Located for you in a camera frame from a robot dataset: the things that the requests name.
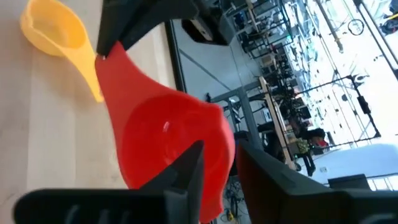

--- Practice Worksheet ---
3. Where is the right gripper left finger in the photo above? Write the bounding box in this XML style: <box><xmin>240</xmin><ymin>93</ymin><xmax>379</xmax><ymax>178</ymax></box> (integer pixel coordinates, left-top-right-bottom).
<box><xmin>13</xmin><ymin>139</ymin><xmax>206</xmax><ymax>224</ymax></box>

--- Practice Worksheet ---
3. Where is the black metal frame stand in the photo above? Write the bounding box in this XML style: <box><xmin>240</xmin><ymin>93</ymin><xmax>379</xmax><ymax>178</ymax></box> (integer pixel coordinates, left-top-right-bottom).
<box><xmin>306</xmin><ymin>73</ymin><xmax>382</xmax><ymax>139</ymax></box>

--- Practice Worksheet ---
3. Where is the small background plant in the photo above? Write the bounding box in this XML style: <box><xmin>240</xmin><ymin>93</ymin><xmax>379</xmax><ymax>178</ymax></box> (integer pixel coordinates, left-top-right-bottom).
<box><xmin>294</xmin><ymin>136</ymin><xmax>312</xmax><ymax>156</ymax></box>

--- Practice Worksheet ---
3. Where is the yellow measuring cup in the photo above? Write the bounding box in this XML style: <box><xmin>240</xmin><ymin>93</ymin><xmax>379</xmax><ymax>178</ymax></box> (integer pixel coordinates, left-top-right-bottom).
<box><xmin>19</xmin><ymin>0</ymin><xmax>105</xmax><ymax>104</ymax></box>

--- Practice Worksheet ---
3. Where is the black aluminium table frame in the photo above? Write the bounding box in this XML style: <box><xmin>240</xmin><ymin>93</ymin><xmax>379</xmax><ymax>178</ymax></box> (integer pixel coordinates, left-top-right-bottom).
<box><xmin>164</xmin><ymin>20</ymin><xmax>189</xmax><ymax>93</ymax></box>

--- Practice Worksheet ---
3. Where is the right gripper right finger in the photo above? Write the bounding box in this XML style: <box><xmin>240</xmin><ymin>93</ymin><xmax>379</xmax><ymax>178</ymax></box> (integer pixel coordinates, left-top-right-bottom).
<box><xmin>235</xmin><ymin>140</ymin><xmax>398</xmax><ymax>224</ymax></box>

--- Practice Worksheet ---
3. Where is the red measuring cup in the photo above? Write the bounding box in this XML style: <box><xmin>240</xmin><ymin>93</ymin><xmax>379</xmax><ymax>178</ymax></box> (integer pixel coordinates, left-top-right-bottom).
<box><xmin>95</xmin><ymin>40</ymin><xmax>236</xmax><ymax>224</ymax></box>

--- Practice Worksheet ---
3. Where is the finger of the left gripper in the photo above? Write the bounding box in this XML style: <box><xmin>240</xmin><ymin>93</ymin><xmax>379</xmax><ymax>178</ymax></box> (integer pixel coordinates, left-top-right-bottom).
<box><xmin>96</xmin><ymin>0</ymin><xmax>200</xmax><ymax>58</ymax></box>

